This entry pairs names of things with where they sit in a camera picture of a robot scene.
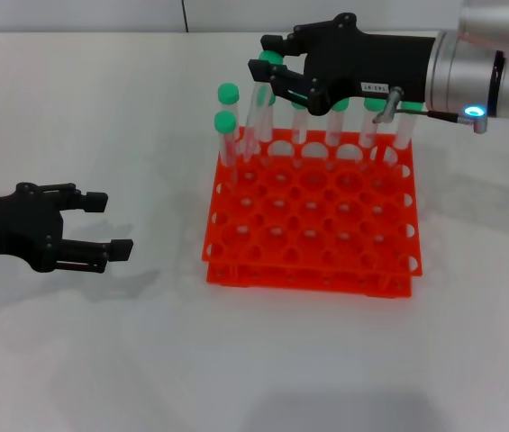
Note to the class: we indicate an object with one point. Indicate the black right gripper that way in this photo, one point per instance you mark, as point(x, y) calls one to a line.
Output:
point(371, 63)

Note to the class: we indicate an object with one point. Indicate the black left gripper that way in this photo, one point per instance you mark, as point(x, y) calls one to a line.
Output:
point(11, 225)

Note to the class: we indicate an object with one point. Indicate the clear test tube green cap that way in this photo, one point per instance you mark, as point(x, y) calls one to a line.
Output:
point(225, 121)
point(405, 135)
point(272, 57)
point(371, 105)
point(228, 93)
point(268, 126)
point(300, 130)
point(336, 130)

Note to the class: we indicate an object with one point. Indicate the orange test tube rack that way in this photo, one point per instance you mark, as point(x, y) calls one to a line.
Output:
point(308, 288)

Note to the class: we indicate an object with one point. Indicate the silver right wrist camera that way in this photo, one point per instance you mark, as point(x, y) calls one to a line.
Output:
point(497, 13)

